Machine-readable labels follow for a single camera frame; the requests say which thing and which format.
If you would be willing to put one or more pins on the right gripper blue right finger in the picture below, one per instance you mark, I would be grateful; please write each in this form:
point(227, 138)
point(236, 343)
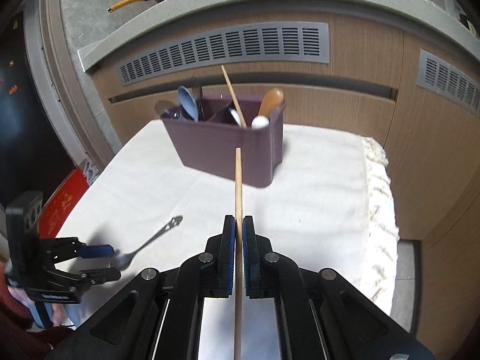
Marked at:
point(254, 248)

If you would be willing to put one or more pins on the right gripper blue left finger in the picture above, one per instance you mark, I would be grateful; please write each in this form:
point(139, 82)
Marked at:
point(225, 258)

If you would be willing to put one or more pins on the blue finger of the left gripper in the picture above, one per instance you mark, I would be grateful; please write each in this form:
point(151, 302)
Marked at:
point(101, 276)
point(95, 251)

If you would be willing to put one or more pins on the wooden chopstick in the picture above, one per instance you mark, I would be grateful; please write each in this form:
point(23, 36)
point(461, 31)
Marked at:
point(238, 266)
point(234, 98)

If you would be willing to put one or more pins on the white plastic spoon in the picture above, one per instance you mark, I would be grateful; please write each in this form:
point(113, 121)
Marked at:
point(259, 122)

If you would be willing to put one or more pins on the metal spoon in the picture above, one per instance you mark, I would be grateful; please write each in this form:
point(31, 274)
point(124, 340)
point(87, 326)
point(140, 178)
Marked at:
point(165, 108)

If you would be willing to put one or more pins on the person's left hand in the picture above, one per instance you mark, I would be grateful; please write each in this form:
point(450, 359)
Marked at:
point(17, 301)

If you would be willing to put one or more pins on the red box on floor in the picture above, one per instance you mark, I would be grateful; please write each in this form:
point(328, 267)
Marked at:
point(61, 203)

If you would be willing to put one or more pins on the purple utensil holder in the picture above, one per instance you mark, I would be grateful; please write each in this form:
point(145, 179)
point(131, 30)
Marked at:
point(209, 145)

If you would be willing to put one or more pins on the wooden chopstick in holder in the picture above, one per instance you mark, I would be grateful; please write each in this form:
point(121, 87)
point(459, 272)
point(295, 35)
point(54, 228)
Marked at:
point(234, 98)

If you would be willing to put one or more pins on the blue plastic spoon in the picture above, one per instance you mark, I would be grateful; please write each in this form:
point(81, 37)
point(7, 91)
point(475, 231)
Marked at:
point(188, 103)

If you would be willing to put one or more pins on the brown wooden spoon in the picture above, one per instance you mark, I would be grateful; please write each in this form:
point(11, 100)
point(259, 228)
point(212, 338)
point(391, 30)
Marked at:
point(270, 101)

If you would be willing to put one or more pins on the grey cabinet vent grille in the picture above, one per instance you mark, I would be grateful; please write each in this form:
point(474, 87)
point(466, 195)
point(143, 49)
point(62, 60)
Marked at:
point(297, 41)

